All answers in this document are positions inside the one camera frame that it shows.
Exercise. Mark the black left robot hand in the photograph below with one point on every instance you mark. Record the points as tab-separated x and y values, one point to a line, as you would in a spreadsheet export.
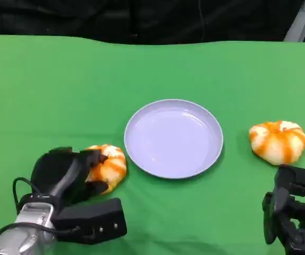
54	170

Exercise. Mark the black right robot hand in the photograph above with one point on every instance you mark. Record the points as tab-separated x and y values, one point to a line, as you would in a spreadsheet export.
285	207

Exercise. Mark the orange and white bread roll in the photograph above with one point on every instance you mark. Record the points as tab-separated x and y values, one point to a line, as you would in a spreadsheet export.
112	167
277	144

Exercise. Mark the lilac plate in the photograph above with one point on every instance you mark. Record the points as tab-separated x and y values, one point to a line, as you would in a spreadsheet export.
173	140

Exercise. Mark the black background curtain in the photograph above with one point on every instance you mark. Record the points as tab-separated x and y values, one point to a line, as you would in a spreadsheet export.
142	18

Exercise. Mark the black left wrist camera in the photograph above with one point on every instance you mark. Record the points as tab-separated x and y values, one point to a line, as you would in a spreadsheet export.
94	220

